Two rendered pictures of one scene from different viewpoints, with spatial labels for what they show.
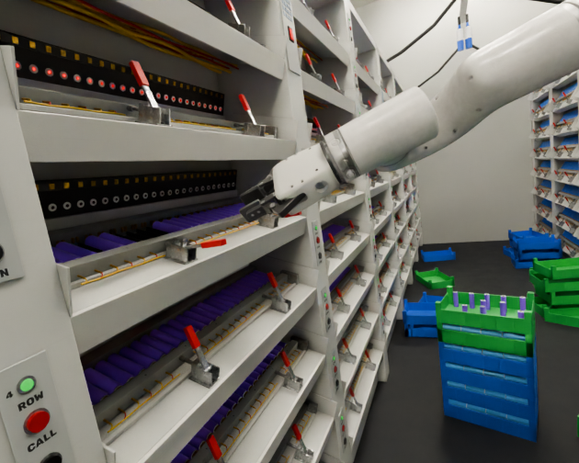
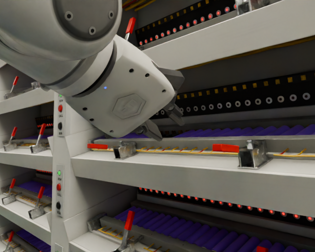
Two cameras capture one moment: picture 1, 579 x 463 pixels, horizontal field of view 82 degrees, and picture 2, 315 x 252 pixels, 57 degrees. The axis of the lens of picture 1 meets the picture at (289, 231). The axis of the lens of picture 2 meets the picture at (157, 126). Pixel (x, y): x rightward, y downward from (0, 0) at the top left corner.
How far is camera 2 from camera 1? 0.81 m
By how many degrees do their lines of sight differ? 111
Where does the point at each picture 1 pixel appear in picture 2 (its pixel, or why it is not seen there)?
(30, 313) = (64, 150)
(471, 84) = not seen: outside the picture
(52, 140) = not seen: hidden behind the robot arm
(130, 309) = (86, 168)
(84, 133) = not seen: hidden behind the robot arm
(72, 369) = (67, 178)
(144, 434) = (92, 242)
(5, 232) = (63, 120)
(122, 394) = (113, 222)
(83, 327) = (74, 164)
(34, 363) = (61, 167)
